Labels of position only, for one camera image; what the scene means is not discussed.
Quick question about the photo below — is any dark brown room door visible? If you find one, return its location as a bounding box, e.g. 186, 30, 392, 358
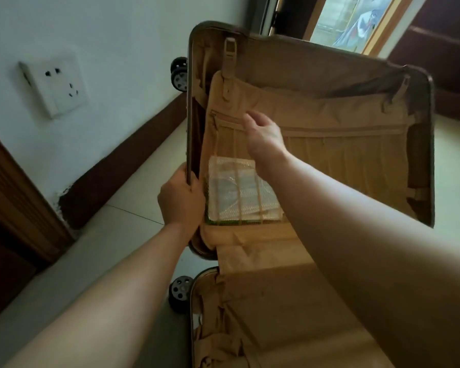
275, 0, 327, 39

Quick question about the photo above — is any person's right hand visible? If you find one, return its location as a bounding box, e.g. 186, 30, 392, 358
242, 109, 292, 177

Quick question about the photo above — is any person's left forearm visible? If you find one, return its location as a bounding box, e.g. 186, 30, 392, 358
4, 222, 192, 368

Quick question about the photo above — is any person's right forearm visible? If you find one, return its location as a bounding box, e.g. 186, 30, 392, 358
260, 153, 460, 368

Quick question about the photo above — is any person's left hand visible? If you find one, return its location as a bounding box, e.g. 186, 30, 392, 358
157, 163, 206, 242

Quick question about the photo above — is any clear plastic packet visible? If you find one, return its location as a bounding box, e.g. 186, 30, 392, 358
205, 156, 284, 226

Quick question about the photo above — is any gold hard-shell suitcase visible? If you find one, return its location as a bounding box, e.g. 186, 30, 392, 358
168, 20, 436, 368

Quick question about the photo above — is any dark brown wooden cabinet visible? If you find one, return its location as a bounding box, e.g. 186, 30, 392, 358
387, 0, 460, 125

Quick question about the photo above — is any wooden door frame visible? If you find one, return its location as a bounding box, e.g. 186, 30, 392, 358
362, 0, 417, 56

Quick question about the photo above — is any white wall socket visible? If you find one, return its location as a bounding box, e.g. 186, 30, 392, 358
18, 55, 89, 120

